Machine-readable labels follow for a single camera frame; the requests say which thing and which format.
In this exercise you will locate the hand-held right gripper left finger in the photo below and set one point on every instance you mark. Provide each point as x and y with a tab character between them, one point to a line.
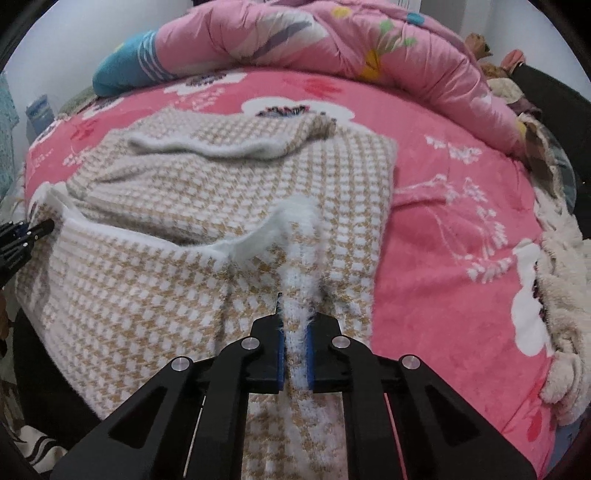
280	364

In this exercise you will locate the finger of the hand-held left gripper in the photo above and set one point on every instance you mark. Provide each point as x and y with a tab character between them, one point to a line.
23	237

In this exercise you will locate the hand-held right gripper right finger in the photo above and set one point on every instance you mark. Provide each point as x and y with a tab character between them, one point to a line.
310	364

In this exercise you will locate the beige houndstooth coat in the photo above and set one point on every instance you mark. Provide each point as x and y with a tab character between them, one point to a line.
184	286

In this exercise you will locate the grey patterned bed sheet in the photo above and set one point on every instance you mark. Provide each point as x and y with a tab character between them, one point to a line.
5	323

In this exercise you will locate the teal patterned cloth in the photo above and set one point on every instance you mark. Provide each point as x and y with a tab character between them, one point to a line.
5	108

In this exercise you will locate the green patterned cloth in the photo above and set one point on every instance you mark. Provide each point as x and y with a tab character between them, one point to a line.
76	99

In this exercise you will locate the pink floral bed blanket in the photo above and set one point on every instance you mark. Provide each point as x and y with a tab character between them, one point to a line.
438	277

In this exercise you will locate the striped cloth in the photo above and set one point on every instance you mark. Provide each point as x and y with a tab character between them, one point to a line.
32	445

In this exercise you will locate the cream fuzzy blanket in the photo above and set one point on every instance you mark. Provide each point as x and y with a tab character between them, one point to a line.
565	277

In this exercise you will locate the plaid cloth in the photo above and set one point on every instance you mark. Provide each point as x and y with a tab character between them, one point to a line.
549	152

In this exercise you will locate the pink and blue quilt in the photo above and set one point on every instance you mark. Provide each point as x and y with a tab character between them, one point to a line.
300	41

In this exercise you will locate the beige cloth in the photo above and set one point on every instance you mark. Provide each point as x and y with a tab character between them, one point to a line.
505	90

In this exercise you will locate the brown stuffed toy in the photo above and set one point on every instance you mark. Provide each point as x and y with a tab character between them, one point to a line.
478	46

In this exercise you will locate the pink stuffed toy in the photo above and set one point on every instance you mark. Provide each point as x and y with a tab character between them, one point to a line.
512	57

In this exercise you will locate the black headboard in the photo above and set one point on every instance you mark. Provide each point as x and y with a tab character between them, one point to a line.
558	87

